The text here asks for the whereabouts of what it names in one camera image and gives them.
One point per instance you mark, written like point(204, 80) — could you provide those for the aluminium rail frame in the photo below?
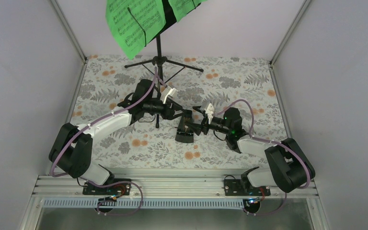
point(155, 183)

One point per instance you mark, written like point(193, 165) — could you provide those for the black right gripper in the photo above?
point(198, 129)

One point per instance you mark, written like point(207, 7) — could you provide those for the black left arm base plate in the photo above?
point(121, 189)

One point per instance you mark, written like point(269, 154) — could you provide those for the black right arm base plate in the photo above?
point(234, 187)

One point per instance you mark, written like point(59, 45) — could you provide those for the floral patterned mat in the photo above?
point(244, 82)

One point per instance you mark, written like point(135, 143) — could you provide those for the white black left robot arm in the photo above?
point(72, 149)

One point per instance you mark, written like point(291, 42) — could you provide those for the green sheet music left page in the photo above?
point(134, 23)

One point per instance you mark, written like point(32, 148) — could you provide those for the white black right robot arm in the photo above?
point(288, 167)

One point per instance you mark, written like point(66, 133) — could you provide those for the black music stand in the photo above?
point(159, 60)

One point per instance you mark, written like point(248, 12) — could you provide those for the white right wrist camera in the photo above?
point(207, 109)

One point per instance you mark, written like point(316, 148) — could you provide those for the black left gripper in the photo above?
point(167, 112)

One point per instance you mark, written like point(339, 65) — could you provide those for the black metronome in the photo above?
point(184, 134)

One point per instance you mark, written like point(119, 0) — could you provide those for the grey slotted cable duct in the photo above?
point(132, 203)

